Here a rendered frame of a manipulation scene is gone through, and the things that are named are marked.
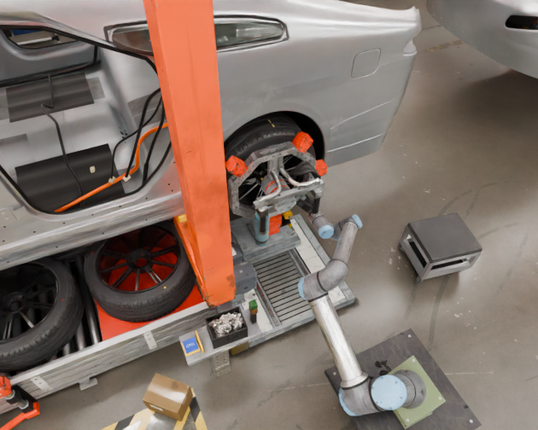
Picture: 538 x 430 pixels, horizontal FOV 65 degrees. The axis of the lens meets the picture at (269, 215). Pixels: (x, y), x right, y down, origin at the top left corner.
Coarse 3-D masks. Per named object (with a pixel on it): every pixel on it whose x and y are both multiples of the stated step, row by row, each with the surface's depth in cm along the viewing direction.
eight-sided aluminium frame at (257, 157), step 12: (288, 144) 236; (252, 156) 231; (264, 156) 229; (276, 156) 233; (300, 156) 242; (312, 156) 250; (252, 168) 232; (228, 180) 239; (240, 180) 234; (252, 216) 263
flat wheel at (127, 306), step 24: (120, 240) 275; (144, 240) 272; (168, 240) 279; (96, 264) 255; (120, 264) 258; (144, 264) 263; (168, 264) 259; (96, 288) 245; (168, 288) 246; (192, 288) 270; (120, 312) 246; (144, 312) 247; (168, 312) 258
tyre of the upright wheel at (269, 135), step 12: (252, 120) 240; (264, 120) 240; (276, 120) 242; (288, 120) 250; (240, 132) 236; (252, 132) 234; (264, 132) 233; (276, 132) 234; (288, 132) 237; (228, 144) 237; (240, 144) 232; (252, 144) 231; (264, 144) 234; (312, 144) 253; (228, 156) 234; (240, 156) 233; (300, 180) 272; (228, 192) 250; (228, 204) 258
